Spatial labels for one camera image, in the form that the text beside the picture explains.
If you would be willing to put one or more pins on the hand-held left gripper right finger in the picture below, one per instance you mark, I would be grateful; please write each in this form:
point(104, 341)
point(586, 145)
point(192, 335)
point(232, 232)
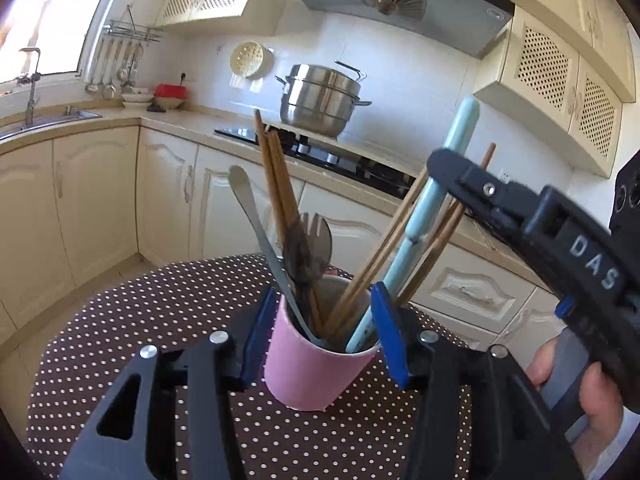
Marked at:
point(387, 330)

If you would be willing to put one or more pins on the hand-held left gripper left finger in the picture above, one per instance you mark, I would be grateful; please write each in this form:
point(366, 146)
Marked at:
point(257, 335)

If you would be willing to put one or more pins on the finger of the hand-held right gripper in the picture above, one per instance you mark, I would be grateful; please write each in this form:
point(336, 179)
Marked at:
point(500, 227)
point(480, 182)

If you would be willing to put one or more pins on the pink cup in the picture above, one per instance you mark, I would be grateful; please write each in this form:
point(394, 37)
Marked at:
point(310, 375)

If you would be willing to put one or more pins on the steel fork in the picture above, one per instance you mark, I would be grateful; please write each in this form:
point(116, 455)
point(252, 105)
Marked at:
point(320, 245)

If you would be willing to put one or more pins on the person's right hand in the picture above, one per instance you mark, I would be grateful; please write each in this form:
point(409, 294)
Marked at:
point(602, 410)

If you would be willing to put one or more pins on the brown polka dot tablecloth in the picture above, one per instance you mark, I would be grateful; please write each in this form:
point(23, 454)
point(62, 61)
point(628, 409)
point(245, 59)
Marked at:
point(150, 300)

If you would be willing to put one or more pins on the black gas stove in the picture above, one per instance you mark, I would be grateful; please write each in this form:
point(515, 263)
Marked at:
point(350, 165)

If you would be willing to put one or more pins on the grey range hood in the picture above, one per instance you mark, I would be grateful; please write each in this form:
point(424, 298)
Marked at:
point(450, 15)

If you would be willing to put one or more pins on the stainless steel steamer pot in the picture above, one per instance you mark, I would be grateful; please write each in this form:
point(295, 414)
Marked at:
point(315, 105)

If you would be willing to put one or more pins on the cream lower kitchen cabinets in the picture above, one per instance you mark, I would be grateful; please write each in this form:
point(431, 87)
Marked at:
point(95, 185)

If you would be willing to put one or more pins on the white bowl under red container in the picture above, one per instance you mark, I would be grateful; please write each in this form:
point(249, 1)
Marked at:
point(170, 103)

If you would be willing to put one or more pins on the red container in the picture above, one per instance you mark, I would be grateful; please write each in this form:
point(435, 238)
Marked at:
point(171, 91)

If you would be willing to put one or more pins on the stack of white dishes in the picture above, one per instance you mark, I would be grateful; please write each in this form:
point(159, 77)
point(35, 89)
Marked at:
point(136, 99)

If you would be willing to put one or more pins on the hanging steel skimmer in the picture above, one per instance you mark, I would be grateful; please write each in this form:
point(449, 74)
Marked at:
point(109, 92)

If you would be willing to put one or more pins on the hanging steel spoon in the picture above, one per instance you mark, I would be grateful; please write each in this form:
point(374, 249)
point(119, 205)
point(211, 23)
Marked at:
point(121, 75)

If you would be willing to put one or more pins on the hanging kitchen tool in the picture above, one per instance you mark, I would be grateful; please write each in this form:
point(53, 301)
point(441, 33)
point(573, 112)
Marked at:
point(131, 67)

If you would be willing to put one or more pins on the hanging steel ladle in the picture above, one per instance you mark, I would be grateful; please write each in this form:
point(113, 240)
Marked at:
point(91, 89)

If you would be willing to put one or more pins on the steel sink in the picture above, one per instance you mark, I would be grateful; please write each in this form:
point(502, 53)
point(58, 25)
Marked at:
point(50, 121)

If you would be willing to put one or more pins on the steel faucet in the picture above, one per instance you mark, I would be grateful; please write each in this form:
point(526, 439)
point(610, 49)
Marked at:
point(31, 95)

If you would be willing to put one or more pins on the kitchen window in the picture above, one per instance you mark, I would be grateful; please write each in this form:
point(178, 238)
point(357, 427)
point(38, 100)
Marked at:
point(50, 10)

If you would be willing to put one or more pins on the large lattice door wall cabinet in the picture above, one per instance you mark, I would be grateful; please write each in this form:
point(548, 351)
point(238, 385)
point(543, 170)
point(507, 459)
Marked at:
point(540, 70)

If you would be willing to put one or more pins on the white wall strainer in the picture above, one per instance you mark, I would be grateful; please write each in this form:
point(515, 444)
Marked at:
point(247, 60)

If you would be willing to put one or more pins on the wall utensil rack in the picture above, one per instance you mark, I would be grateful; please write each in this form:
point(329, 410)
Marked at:
point(132, 30)

